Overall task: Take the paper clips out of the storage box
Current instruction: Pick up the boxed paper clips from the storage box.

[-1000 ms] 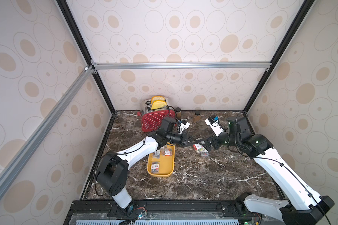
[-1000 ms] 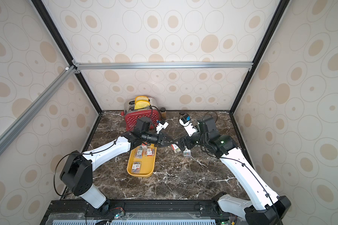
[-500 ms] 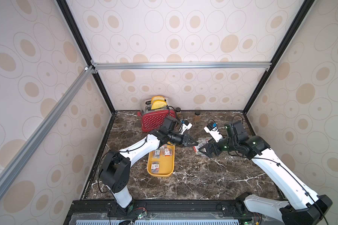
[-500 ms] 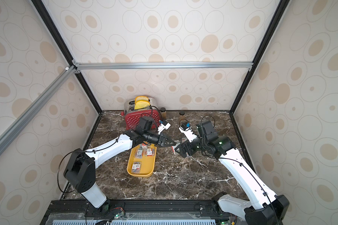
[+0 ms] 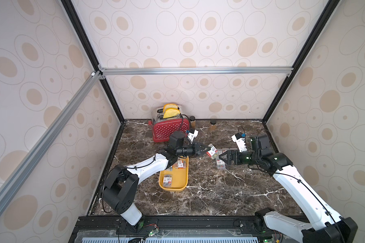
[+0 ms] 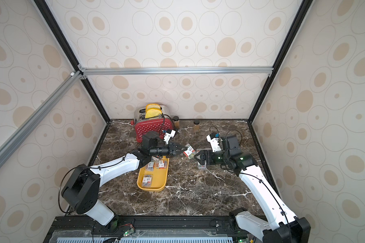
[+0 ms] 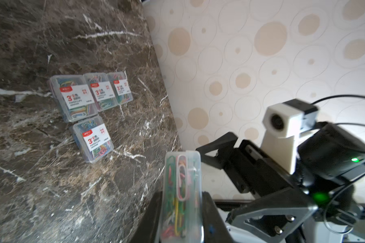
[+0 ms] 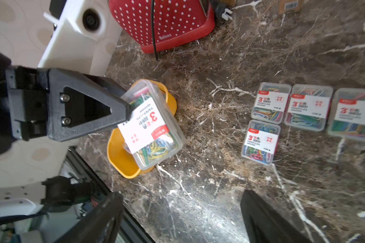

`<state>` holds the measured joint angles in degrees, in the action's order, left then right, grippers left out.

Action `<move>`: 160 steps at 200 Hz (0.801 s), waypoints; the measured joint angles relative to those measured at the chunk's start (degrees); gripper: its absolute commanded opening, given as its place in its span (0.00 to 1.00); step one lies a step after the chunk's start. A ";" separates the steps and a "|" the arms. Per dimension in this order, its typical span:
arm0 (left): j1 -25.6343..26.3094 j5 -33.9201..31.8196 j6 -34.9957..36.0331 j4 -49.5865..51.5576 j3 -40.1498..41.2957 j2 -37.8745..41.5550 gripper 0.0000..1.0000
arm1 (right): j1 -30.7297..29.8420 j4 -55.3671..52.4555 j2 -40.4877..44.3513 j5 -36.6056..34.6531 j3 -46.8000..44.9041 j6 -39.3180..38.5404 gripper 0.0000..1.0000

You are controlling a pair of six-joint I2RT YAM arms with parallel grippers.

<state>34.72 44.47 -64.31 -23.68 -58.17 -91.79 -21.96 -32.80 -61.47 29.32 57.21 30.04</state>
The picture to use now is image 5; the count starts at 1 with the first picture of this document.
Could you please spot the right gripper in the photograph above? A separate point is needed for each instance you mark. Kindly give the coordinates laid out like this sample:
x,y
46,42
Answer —
x,y
231,156

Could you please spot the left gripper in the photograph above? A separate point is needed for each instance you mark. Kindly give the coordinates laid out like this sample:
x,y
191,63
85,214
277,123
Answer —
x,y
195,149

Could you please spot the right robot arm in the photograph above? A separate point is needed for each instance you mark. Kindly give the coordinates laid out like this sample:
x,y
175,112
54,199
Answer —
x,y
325,225

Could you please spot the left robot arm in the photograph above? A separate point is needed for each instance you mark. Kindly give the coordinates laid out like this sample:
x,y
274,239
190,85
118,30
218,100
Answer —
x,y
120,185

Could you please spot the yellow storage tray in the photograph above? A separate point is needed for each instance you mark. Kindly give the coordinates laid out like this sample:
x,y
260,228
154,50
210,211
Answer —
x,y
180,177

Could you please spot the right spice jar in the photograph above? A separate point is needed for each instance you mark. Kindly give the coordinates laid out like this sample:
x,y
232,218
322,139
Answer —
x,y
213,125

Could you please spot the spice jar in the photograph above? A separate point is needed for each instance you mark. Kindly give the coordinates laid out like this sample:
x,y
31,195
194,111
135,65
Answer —
x,y
213,125
192,122

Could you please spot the left spice jar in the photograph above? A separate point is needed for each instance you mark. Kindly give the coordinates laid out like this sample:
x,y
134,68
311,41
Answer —
x,y
192,122

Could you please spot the red toaster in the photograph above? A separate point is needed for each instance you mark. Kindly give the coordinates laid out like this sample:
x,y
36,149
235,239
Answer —
x,y
163,128

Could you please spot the yellow toast slice front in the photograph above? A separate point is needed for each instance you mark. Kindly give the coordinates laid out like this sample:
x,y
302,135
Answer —
x,y
171,112

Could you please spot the yellow toast slice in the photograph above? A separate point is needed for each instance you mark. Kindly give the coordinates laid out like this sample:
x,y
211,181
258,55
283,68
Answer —
x,y
170,105
171,112

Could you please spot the yellow toast slice rear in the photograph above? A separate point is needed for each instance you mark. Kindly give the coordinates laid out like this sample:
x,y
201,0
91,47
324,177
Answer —
x,y
170,105

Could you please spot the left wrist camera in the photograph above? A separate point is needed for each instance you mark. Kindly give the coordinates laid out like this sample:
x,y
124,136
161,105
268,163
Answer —
x,y
192,134

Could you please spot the horizontal aluminium rail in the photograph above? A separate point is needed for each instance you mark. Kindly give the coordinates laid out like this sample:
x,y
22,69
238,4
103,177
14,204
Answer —
x,y
198,71

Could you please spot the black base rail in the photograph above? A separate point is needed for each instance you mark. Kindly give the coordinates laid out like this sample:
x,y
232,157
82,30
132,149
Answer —
x,y
173,227

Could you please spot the left aluminium rail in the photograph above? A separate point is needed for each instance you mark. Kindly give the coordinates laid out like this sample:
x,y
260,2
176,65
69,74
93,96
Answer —
x,y
28,164

